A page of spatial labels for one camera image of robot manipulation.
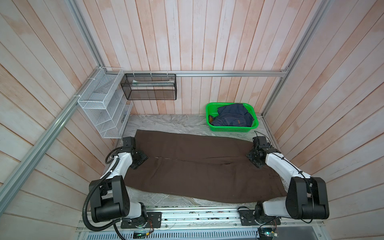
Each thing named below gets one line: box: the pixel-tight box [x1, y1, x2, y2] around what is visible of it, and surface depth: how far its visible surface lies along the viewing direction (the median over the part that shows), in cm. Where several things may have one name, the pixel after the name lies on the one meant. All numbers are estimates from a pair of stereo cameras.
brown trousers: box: [124, 129, 287, 204], surface depth 90 cm
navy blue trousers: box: [208, 103, 255, 127], surface depth 113 cm
